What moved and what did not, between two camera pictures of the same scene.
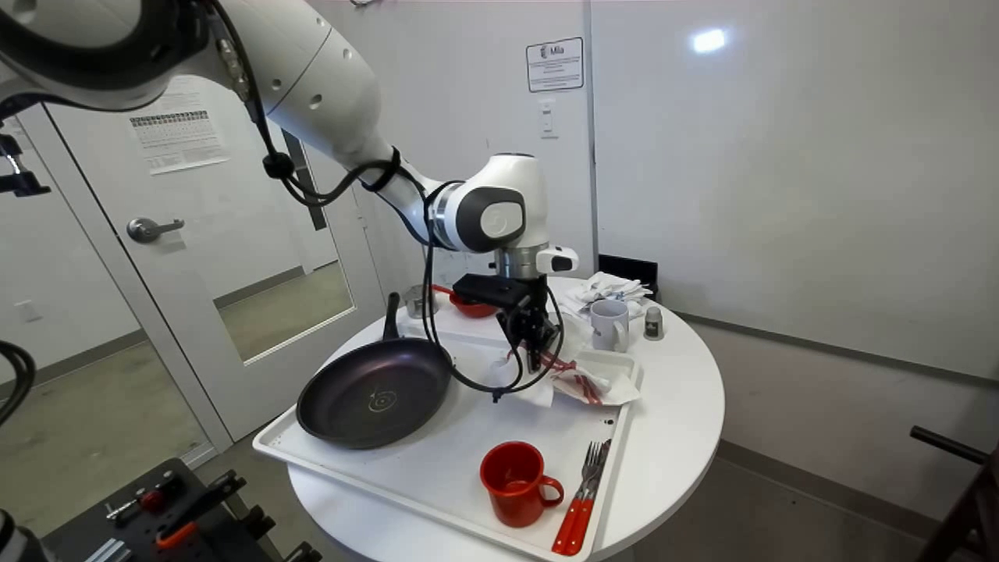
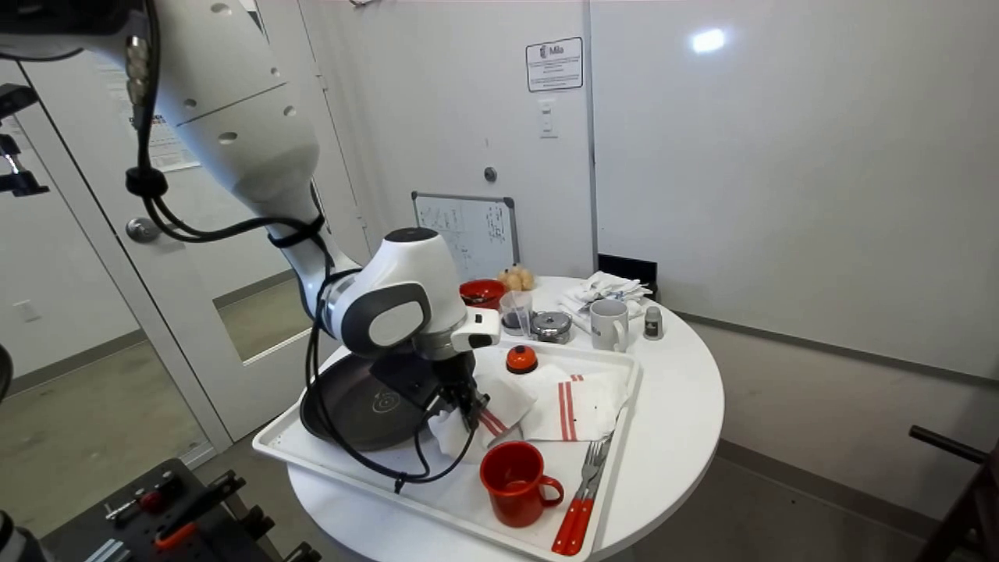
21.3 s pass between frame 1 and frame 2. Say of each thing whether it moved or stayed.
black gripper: moved
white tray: stayed
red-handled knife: stayed
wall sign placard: stayed
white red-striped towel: moved
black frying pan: stayed
